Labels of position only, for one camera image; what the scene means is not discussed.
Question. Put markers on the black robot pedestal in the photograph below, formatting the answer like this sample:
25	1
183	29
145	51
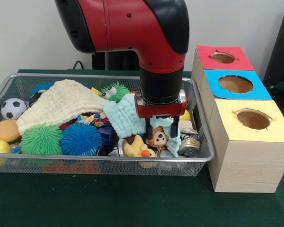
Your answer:
118	60

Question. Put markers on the small soccer ball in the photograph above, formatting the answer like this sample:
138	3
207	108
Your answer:
13	108

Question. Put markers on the yellow plush duck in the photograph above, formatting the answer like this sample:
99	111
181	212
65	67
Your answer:
136	146

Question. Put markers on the blue spiky rubber ball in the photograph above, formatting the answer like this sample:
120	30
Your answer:
80	139

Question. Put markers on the wooden box with three holes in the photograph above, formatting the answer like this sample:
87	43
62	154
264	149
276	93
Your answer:
246	170

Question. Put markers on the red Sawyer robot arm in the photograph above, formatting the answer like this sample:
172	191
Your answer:
132	28

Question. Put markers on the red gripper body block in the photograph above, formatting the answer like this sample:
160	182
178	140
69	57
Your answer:
161	111

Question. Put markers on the light blue waffle cloth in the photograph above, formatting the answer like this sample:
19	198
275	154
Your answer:
123	116

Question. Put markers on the cream waffle cloth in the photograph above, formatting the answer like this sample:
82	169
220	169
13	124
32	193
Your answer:
61	104

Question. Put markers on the orange foam ball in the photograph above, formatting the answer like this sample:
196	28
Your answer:
6	130

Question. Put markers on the crushed printed drink can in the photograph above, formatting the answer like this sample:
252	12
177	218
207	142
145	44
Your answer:
189	146

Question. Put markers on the brown plush monkey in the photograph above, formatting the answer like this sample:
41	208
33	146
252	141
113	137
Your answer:
159	137

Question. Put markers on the green spiky toy with eyes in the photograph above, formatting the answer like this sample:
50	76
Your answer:
118	93

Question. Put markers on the green spiky rubber ball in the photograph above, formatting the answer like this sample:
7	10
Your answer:
41	139

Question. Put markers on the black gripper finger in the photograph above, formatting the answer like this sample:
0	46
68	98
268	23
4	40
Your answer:
174	128
148	130

